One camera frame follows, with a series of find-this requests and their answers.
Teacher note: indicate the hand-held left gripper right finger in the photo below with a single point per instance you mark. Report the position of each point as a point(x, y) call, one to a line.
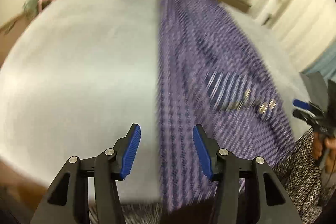
point(203, 153)

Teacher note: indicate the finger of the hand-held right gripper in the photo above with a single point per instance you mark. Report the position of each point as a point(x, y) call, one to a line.
point(302, 103)
point(300, 115)

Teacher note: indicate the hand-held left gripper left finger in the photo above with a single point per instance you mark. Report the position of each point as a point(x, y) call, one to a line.
point(131, 153)

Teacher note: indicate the purple checked shirt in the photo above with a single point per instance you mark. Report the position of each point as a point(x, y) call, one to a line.
point(197, 56)

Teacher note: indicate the person's right hand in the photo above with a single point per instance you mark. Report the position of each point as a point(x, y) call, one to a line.
point(318, 146)

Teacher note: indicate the light blue curtain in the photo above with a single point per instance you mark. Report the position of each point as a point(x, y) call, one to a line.
point(326, 64)

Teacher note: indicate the black white patterned garment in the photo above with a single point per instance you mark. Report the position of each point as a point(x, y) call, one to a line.
point(302, 187)

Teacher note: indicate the white wardrobe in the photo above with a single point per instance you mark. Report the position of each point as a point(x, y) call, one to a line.
point(288, 3)

